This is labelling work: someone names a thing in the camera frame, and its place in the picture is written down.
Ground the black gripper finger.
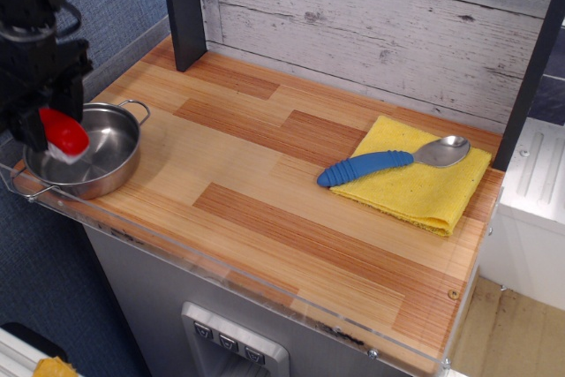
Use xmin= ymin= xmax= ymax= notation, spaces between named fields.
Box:
xmin=10 ymin=109 xmax=48 ymax=152
xmin=49 ymin=73 xmax=84 ymax=122

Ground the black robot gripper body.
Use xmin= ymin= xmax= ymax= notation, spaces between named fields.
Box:
xmin=1 ymin=27 xmax=92 ymax=131

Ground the red and white toy sushi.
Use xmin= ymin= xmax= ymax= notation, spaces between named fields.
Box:
xmin=40 ymin=108 xmax=90 ymax=165

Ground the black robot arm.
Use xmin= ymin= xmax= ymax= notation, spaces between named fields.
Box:
xmin=1 ymin=0 xmax=93 ymax=152

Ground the stainless steel pot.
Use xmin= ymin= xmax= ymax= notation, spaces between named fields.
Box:
xmin=11 ymin=100 xmax=151 ymax=200

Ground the clear acrylic table guard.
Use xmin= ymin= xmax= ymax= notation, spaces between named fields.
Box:
xmin=0 ymin=14 xmax=507 ymax=377

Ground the yellow and black object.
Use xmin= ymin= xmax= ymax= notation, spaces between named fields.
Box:
xmin=32 ymin=357 xmax=79 ymax=377

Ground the grey toy fridge cabinet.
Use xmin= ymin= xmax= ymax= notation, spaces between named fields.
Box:
xmin=82 ymin=222 xmax=425 ymax=377

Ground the silver dispenser panel with buttons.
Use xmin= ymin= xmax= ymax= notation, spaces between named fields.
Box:
xmin=181 ymin=302 xmax=290 ymax=376

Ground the yellow folded cloth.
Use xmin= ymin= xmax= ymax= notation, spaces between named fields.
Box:
xmin=330 ymin=116 xmax=492 ymax=237

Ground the white toy sink unit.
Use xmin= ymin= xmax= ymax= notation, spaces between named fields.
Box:
xmin=478 ymin=118 xmax=564 ymax=309

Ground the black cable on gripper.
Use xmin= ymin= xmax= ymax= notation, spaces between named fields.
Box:
xmin=55 ymin=1 xmax=84 ymax=39

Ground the blue handled metal spoon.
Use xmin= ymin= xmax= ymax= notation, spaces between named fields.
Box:
xmin=317 ymin=136 xmax=471 ymax=187

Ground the dark grey right post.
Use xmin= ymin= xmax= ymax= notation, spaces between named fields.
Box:
xmin=493 ymin=0 xmax=564 ymax=171

